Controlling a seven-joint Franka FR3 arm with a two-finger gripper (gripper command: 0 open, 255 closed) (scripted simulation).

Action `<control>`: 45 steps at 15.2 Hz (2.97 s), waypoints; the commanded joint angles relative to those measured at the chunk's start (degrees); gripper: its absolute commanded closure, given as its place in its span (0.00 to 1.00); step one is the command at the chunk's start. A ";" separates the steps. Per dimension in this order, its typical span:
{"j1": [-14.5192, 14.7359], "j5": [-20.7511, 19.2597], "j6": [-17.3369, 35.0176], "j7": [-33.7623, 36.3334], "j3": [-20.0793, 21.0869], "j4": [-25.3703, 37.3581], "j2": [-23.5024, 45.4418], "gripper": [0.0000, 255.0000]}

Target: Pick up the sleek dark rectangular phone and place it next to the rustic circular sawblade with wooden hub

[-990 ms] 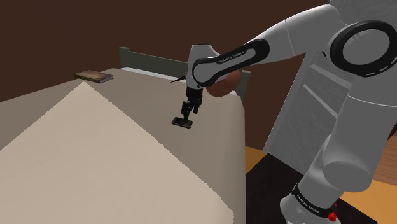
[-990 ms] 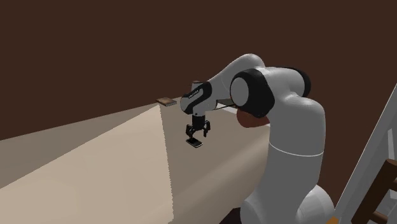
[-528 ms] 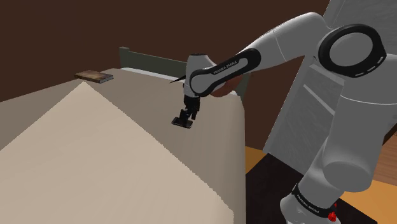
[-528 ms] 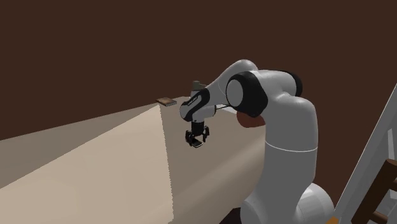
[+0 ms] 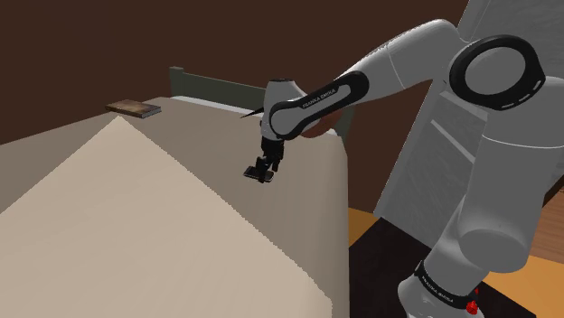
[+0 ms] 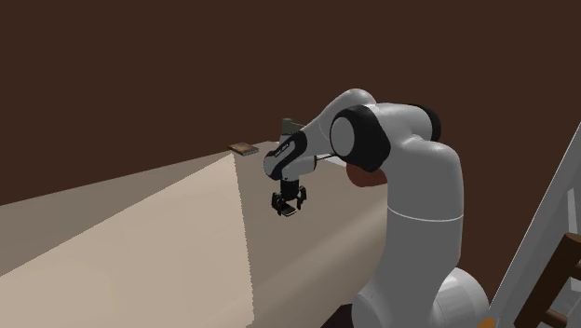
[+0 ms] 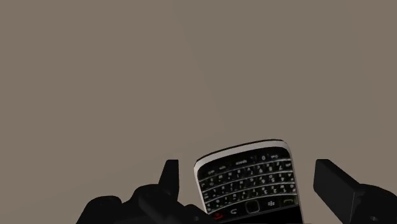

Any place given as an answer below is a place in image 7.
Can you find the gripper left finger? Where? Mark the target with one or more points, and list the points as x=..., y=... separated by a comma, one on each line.
x=156, y=198

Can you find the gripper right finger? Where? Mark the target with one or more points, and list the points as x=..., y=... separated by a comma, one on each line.
x=338, y=186

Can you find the black keypad phone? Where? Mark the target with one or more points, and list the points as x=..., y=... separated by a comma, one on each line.
x=248, y=183

